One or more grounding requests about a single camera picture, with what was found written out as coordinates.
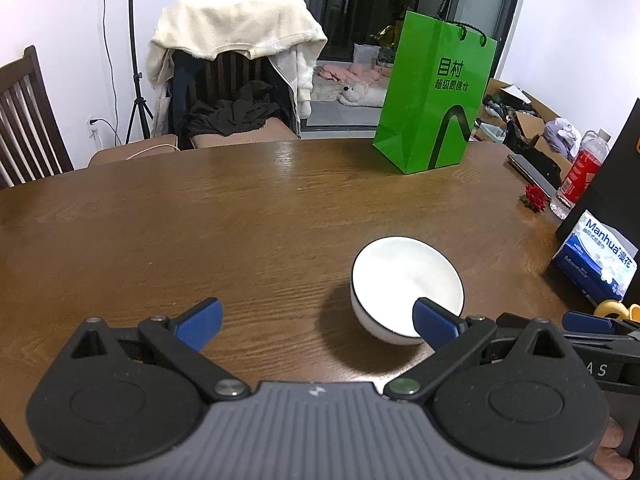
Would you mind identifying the dark clothes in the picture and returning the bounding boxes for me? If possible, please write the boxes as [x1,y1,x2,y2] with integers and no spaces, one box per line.
[187,80,286,137]

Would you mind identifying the black-framed glass door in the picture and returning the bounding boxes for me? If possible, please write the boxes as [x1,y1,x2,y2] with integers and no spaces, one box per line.
[206,0,526,133]

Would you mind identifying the person's right hand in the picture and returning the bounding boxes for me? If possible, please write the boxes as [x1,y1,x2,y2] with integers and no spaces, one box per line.
[597,418,635,480]

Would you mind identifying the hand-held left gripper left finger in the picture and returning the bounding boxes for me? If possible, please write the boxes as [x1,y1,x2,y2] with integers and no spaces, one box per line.
[70,297,252,404]

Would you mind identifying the red-label plastic bottle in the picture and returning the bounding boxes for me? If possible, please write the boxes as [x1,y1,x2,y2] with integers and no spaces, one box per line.
[550,129,612,220]

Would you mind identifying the green paper bag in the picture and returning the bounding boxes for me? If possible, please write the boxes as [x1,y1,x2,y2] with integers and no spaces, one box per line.
[372,10,499,176]

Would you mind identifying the dark wooden slatted chair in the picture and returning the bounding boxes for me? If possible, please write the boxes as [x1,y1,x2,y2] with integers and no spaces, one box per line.
[0,45,178,190]

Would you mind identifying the white bowl with black rim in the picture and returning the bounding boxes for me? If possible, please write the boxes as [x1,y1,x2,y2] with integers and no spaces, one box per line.
[350,236,465,346]

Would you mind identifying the yellow mug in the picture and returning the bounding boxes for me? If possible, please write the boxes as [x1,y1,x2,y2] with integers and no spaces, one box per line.
[594,299,640,322]

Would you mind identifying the white plush toy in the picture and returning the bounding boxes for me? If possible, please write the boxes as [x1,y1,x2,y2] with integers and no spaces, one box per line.
[337,82,371,107]

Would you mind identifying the cardboard box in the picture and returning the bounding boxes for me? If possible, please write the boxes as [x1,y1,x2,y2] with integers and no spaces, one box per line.
[475,77,581,171]

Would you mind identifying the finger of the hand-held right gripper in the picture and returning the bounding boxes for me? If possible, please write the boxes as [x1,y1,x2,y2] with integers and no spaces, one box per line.
[494,312,538,347]
[561,311,617,334]

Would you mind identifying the pink bedding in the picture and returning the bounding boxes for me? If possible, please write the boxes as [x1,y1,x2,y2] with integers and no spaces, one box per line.
[317,62,393,86]

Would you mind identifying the clear storage box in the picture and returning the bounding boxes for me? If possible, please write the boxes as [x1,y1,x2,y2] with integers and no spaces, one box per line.
[354,42,396,66]

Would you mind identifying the dark flat case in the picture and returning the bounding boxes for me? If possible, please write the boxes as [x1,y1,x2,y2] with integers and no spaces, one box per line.
[506,152,563,192]

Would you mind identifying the chair with cream cloth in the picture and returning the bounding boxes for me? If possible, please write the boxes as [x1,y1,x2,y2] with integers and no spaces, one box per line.
[146,0,328,136]

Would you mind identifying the wooden chair with clothes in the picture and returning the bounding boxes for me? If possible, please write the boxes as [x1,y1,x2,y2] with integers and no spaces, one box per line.
[167,50,301,151]

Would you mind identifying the black paper bag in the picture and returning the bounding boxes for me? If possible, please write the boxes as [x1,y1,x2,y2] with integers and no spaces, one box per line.
[555,97,640,256]

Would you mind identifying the black light stand tripod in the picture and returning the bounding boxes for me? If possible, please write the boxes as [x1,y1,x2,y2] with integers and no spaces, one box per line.
[124,0,155,143]

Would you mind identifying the blue tissue pack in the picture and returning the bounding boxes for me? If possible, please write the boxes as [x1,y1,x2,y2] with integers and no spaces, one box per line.
[552,210,640,306]

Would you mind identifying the black power cable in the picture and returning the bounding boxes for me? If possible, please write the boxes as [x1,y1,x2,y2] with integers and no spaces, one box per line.
[89,0,123,146]

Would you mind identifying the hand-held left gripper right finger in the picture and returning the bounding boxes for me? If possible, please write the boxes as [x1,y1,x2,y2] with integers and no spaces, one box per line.
[382,297,576,404]

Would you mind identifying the red flower ornament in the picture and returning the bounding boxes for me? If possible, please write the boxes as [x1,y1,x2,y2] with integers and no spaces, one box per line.
[520,184,550,213]

